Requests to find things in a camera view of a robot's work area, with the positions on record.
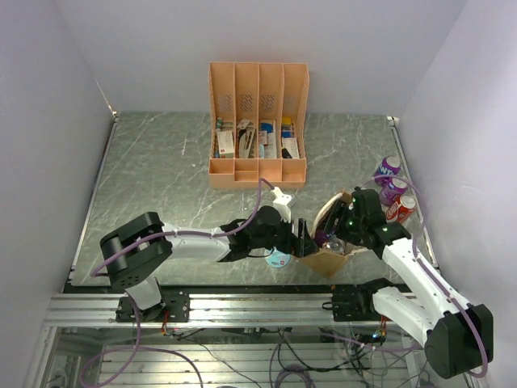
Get silver top soda can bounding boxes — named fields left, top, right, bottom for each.
left=325, top=237, right=346, bottom=255

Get purple Fanta can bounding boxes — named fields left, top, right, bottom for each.
left=373, top=155, right=401, bottom=186

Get purple soda can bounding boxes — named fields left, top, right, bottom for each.
left=379, top=175, right=408, bottom=206
left=314, top=230, right=332, bottom=247

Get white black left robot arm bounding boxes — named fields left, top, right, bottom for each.
left=99, top=205, right=318, bottom=323

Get orange plastic file organizer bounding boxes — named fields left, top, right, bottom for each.
left=208, top=62, right=309, bottom=189

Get white red box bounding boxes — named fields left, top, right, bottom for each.
left=216, top=130, right=235, bottom=158

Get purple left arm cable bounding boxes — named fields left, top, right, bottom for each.
left=78, top=177, right=277, bottom=388

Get aluminium rail frame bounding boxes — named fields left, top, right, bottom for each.
left=44, top=285, right=380, bottom=329

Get brown canvas tote bag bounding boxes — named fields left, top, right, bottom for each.
left=297, top=190, right=367, bottom=279

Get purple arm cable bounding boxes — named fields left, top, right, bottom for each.
left=78, top=177, right=277, bottom=388
left=359, top=174, right=490, bottom=379

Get white black label pack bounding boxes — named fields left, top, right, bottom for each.
left=280, top=116, right=300, bottom=159

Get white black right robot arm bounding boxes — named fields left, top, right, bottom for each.
left=325, top=188, right=494, bottom=379

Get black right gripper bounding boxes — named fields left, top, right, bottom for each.
left=319, top=200, right=365, bottom=245

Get red cola can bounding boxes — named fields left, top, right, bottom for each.
left=385, top=194, right=417, bottom=224

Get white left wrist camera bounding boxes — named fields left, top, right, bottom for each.
left=271, top=187, right=293, bottom=222

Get blue white stationery packs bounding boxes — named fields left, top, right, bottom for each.
left=258, top=120, right=279, bottom=159

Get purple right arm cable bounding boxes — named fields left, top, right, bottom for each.
left=359, top=174, right=490, bottom=379

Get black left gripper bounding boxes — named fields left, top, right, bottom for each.
left=250, top=214, right=319, bottom=260

